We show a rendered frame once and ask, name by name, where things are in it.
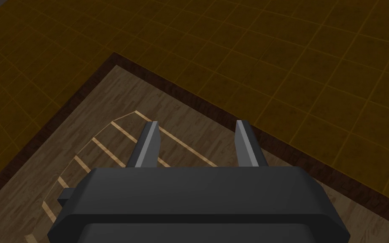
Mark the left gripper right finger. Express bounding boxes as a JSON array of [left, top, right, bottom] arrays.
[[235, 119, 269, 167]]

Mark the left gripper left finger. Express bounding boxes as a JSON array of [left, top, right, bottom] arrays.
[[126, 121, 161, 169]]

